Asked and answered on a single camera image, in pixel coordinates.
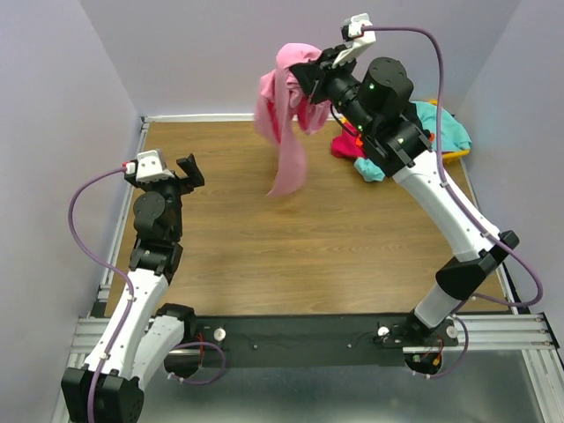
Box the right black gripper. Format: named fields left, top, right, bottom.
left=291, top=44, right=374, bottom=137

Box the pink t shirt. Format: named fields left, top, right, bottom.
left=254, top=43, right=330, bottom=197

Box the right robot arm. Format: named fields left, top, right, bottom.
left=290, top=48, right=519, bottom=345

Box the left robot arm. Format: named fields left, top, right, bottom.
left=61, top=150, right=204, bottom=422

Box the magenta t shirt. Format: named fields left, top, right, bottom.
left=330, top=122, right=367, bottom=160

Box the teal t shirt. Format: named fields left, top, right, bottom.
left=353, top=101, right=448, bottom=182

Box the yellow plastic bin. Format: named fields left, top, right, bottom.
left=442, top=112, right=471, bottom=164

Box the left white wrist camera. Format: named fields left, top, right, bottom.
left=136, top=149, right=174, bottom=183

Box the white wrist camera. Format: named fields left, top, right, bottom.
left=136, top=149, right=174, bottom=183
left=332, top=13, right=376, bottom=69

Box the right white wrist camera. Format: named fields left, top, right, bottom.
left=332, top=13, right=376, bottom=69

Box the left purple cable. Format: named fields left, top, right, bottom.
left=69, top=166, right=136, bottom=423

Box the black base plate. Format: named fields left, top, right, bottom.
left=149, top=313, right=459, bottom=369

